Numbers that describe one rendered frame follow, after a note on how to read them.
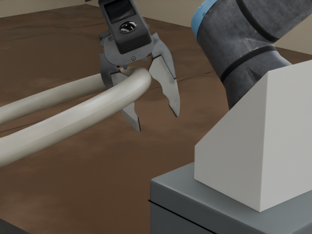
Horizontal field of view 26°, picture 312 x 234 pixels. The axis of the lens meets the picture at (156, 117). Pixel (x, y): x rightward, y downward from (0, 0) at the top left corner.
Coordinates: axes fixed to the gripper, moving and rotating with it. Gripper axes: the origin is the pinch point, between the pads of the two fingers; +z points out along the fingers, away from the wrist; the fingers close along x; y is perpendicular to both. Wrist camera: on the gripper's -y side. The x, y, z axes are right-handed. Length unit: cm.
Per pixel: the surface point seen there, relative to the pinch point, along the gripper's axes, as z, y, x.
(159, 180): 26, 64, 6
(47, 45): -9, 546, 77
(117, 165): 64, 274, 33
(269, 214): 37, 46, -15
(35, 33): -24, 595, 90
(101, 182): 65, 253, 42
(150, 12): -1, 658, -28
